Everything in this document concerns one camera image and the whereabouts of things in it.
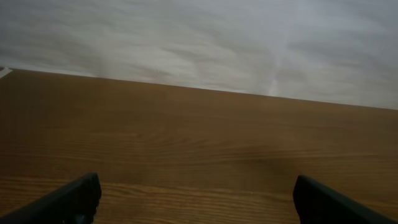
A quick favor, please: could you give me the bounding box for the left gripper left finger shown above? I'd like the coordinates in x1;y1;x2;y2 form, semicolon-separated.
0;172;102;224

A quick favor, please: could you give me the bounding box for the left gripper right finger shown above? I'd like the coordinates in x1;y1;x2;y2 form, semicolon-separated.
292;174;398;224

